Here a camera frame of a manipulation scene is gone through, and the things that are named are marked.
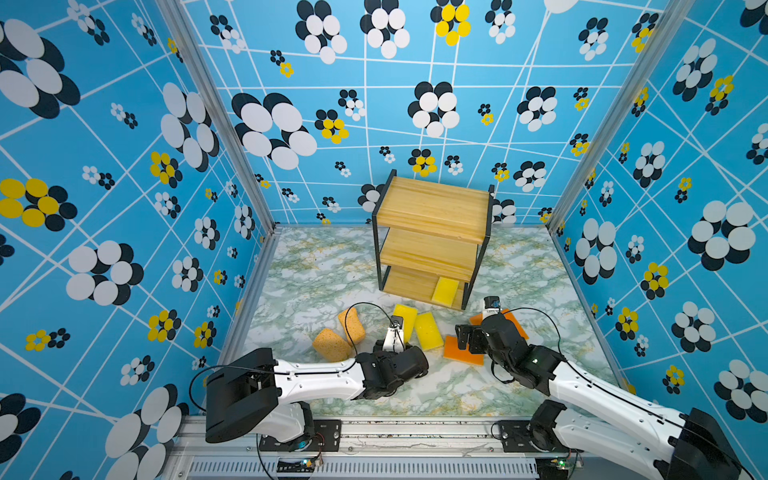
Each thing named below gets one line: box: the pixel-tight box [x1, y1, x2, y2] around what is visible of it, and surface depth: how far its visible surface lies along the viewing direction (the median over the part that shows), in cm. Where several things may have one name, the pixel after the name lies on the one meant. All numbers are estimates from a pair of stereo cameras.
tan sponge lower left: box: [312, 328, 355, 363], surface depth 88 cm
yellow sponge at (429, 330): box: [414, 312, 444, 351], surface depth 91 cm
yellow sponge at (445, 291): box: [431, 276, 459, 307], surface depth 99 cm
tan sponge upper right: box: [338, 307, 366, 345], surface depth 91 cm
